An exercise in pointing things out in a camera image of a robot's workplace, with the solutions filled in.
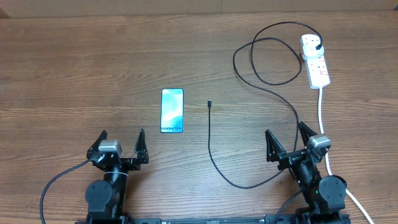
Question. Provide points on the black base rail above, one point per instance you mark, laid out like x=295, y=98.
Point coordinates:
x=211, y=221

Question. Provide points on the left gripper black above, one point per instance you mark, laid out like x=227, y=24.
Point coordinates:
x=133, y=164

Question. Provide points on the Samsung Galaxy smartphone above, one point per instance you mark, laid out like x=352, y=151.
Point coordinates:
x=171, y=119

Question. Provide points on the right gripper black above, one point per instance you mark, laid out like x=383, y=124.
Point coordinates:
x=275, y=152

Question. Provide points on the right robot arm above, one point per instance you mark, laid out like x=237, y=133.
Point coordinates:
x=324, y=196

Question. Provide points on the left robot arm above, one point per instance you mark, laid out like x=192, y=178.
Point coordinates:
x=106, y=197

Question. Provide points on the white power strip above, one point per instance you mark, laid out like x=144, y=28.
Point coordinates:
x=316, y=69

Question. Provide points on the white charger plug adapter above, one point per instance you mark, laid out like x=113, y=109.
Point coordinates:
x=310, y=52

